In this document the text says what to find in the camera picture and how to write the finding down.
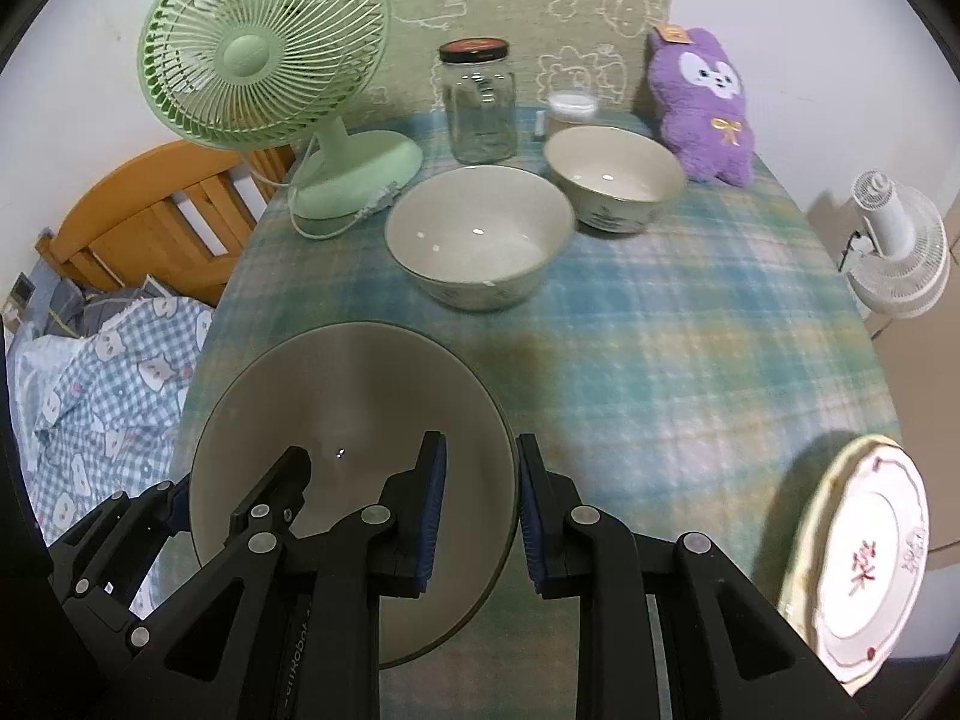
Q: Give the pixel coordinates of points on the purple plush toy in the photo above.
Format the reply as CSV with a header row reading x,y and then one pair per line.
x,y
705,127

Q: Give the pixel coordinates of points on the blue plaid tablecloth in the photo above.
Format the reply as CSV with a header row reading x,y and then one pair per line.
x,y
675,315

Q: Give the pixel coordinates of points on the white clip fan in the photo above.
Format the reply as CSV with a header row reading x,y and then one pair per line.
x,y
900,255

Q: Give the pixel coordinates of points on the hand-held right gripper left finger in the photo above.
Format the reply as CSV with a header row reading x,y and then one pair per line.
x,y
431,517

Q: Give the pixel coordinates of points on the blue checked blanket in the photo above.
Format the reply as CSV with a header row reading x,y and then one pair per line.
x,y
90,390

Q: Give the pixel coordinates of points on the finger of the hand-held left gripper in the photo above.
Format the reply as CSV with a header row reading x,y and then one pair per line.
x,y
277,487
178,514

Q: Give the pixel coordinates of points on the green desk fan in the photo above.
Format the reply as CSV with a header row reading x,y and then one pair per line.
x,y
255,52

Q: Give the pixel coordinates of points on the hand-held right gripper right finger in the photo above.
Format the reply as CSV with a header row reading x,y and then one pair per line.
x,y
531,517

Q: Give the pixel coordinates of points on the small clear round container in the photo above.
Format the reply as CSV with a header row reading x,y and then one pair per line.
x,y
571,106

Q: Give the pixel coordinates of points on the dark wall switch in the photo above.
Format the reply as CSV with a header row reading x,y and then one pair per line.
x,y
23,286

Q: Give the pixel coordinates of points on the glass jar with dark lid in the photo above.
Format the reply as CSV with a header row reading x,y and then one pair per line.
x,y
480,112

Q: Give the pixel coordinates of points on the wooden bed headboard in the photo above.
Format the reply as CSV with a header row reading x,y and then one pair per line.
x,y
135,225

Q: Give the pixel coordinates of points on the green patterned wall panel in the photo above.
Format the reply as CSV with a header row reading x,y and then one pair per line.
x,y
585,0

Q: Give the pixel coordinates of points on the round yellow flower plate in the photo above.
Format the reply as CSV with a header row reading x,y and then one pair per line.
x,y
799,562

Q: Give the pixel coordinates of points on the small white tube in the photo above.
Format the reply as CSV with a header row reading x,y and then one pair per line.
x,y
540,126

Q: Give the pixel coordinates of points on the grey ceramic bowl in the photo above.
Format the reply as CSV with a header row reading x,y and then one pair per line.
x,y
480,240
615,165
337,390

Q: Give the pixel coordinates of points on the grey cloth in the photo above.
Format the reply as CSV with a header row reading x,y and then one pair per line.
x,y
67,307

